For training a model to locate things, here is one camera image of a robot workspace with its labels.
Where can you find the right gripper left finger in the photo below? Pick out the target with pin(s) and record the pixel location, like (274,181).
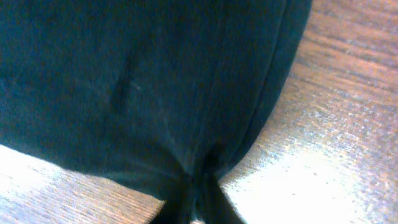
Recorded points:
(179,196)

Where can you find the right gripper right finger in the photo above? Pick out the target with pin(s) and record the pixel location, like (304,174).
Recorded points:
(213,204)

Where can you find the dark green Nike t-shirt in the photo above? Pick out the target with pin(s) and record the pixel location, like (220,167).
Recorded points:
(149,94)

